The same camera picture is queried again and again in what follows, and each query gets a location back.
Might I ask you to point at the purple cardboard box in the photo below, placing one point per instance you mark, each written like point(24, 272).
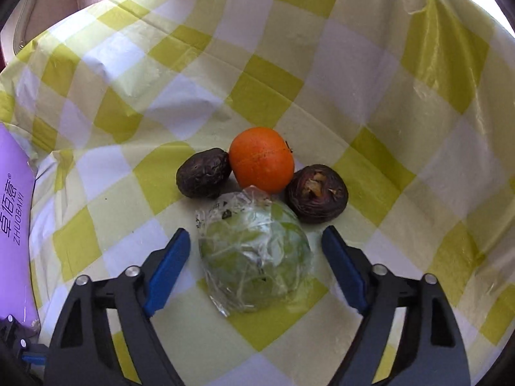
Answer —
point(14, 225)

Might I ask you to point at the pink curtain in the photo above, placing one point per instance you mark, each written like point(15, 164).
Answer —
point(60, 0)

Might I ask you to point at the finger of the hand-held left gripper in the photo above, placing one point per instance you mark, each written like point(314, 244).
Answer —
point(14, 331)
point(34, 358)

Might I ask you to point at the cabbage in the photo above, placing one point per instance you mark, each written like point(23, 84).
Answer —
point(255, 257)

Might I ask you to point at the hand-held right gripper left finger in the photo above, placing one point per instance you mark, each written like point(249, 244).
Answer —
point(169, 267)

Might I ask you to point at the orange tangerine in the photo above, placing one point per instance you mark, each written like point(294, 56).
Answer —
point(261, 160)

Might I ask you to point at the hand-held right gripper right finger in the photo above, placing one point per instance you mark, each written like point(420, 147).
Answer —
point(344, 267)

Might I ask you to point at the yellow checked plastic tablecloth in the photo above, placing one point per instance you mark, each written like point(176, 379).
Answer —
point(322, 88)

